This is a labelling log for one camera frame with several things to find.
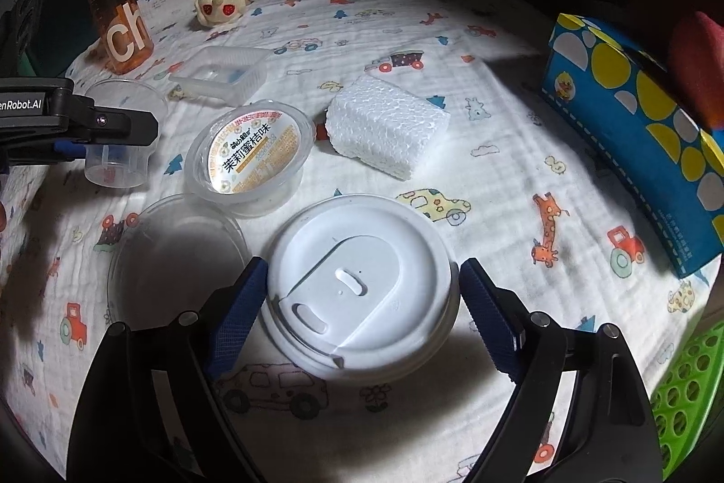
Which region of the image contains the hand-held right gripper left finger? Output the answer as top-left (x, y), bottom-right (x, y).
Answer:
top-left (65, 257), bottom-right (269, 483)

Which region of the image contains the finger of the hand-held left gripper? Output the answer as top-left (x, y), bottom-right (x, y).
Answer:
top-left (0, 139), bottom-right (137, 174)
top-left (68, 95), bottom-right (160, 147)

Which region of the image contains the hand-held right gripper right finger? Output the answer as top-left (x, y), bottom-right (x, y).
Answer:
top-left (459, 258), bottom-right (665, 483)

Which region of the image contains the small clear plastic cup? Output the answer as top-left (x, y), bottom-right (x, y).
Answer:
top-left (84, 80), bottom-right (171, 188)

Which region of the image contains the white plastic cup lid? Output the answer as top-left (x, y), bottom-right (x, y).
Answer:
top-left (260, 196), bottom-right (460, 382)

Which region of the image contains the green plastic mesh basket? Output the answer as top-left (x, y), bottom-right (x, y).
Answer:
top-left (650, 319), bottom-right (724, 483)

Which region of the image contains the clear round lid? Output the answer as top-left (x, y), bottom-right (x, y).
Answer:
top-left (106, 193), bottom-right (251, 340)

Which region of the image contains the orange water bottle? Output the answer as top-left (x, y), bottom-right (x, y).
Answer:
top-left (71, 0), bottom-right (155, 75)

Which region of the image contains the clear rectangular plastic tray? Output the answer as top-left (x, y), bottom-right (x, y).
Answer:
top-left (168, 45), bottom-right (271, 106)

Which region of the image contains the jelly cup with printed lid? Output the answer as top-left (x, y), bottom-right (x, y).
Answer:
top-left (184, 101), bottom-right (316, 219)

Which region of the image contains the printed white tablecloth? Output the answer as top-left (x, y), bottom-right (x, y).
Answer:
top-left (0, 0), bottom-right (724, 483)

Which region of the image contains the white foam block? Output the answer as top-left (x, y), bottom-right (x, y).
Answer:
top-left (325, 76), bottom-right (452, 181)

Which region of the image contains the blue spotted tissue box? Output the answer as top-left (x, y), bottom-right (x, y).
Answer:
top-left (540, 12), bottom-right (724, 280)

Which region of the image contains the red apple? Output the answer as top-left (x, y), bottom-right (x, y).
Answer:
top-left (667, 10), bottom-right (724, 130)

